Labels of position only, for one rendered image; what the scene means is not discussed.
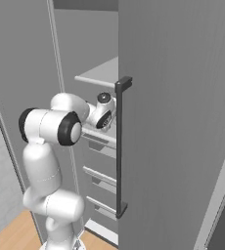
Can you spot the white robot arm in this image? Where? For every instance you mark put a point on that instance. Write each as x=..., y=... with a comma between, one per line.
x=49, y=169

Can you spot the grey fridge drawer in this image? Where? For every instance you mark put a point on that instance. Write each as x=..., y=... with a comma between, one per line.
x=100, y=179
x=101, y=143
x=101, y=208

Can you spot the grey fridge shelf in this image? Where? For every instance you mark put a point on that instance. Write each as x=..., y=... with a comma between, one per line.
x=101, y=74

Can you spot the grey fridge door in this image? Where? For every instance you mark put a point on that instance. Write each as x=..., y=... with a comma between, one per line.
x=176, y=130

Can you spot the grey fridge body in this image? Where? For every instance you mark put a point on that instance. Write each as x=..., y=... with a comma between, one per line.
x=23, y=58

